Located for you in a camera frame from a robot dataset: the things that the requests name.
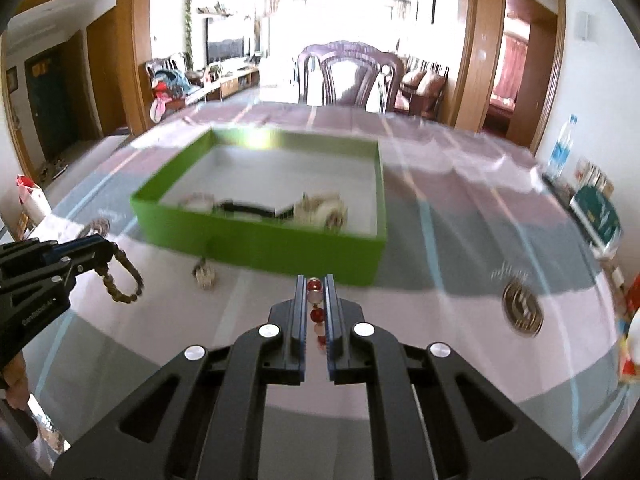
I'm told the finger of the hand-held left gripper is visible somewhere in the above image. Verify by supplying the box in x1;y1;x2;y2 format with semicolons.
40;235;108;263
60;242;115;282

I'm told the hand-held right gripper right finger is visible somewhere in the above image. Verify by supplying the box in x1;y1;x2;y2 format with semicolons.
322;274;581;480

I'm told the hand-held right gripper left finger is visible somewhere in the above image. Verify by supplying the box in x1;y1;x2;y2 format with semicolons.
52;274;308;480

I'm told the red and pink bead bracelet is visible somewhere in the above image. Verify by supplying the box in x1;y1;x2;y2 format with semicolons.
306;276;329;349

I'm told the brown bead bracelet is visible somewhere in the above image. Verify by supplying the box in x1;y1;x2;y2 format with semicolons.
95;247;146;307

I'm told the green cardboard box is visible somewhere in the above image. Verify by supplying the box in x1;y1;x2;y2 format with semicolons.
130;127;389;287

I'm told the pale green bead bracelet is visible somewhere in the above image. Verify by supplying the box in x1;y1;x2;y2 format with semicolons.
177;192;217;214

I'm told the black wrist watch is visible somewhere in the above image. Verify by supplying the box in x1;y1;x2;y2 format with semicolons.
217;200;296;222

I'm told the person's left hand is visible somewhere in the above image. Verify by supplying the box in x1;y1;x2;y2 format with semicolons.
0;350;32;412

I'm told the pair of shoes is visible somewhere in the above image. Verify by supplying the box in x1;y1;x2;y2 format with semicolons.
35;157;69;181

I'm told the plaid printed tablecloth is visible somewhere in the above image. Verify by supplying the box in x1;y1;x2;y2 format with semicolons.
20;100;636;480

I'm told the pile of clothes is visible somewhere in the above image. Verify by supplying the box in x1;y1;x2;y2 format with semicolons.
150;71;192;122

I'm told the wooden armchair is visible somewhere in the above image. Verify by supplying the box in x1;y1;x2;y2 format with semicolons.
145;52;202;122

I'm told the wooden television cabinet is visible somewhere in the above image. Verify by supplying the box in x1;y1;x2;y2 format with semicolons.
200;67;261;102

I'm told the dark carved wooden chair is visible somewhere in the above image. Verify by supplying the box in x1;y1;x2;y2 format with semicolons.
297;42;406;112

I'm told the flat screen television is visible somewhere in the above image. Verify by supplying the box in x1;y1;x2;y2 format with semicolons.
206;35;246;67

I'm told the wooden sofa with cushions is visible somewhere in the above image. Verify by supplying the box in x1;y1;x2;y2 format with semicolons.
395;55;449;114

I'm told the green vine garland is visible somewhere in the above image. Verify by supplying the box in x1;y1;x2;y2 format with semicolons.
182;0;194;59

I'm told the plastic water bottle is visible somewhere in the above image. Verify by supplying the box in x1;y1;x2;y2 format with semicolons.
547;114;579;182

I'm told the colourful plastic toy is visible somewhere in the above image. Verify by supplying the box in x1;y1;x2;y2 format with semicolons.
617;270;640;387

